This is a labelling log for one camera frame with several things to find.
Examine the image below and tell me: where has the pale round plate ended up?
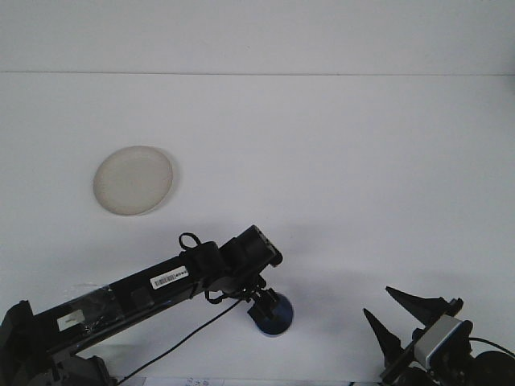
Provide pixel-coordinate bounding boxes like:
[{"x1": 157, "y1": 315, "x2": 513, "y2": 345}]
[{"x1": 93, "y1": 145, "x2": 175, "y2": 217}]

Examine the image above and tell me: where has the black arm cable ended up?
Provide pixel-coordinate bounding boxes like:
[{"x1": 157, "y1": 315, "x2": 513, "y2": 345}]
[
  {"x1": 468, "y1": 336, "x2": 515, "y2": 359},
  {"x1": 116, "y1": 232, "x2": 247, "y2": 384}
]

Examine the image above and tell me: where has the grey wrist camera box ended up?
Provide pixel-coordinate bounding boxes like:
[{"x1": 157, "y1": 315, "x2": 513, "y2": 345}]
[
  {"x1": 414, "y1": 315, "x2": 474, "y2": 367},
  {"x1": 241, "y1": 224, "x2": 283, "y2": 269}
]

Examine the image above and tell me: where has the pale blue cup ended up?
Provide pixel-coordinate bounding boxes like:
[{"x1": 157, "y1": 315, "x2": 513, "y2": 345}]
[{"x1": 257, "y1": 292, "x2": 297, "y2": 339}]

